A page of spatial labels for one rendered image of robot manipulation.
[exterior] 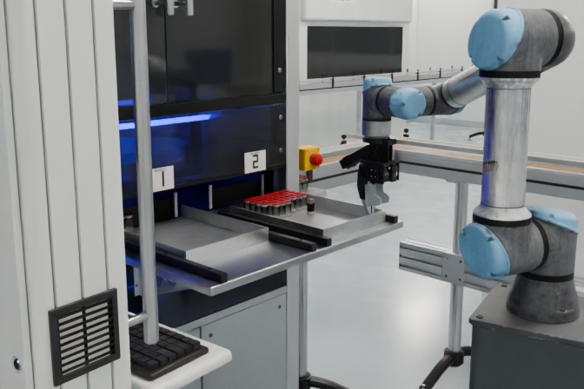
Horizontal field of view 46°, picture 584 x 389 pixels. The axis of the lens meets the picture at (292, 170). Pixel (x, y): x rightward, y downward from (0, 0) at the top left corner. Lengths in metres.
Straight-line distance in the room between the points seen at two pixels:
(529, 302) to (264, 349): 0.95
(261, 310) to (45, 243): 1.24
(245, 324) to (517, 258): 0.96
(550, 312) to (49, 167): 1.05
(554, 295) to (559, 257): 0.08
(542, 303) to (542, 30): 0.56
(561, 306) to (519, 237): 0.22
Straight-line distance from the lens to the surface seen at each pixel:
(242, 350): 2.17
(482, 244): 1.44
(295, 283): 2.26
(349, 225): 1.79
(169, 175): 1.83
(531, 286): 1.58
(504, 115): 1.41
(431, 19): 11.05
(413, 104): 1.68
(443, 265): 2.80
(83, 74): 1.03
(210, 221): 1.88
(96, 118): 1.04
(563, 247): 1.55
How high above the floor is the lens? 1.39
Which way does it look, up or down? 11 degrees down
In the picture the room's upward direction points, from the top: straight up
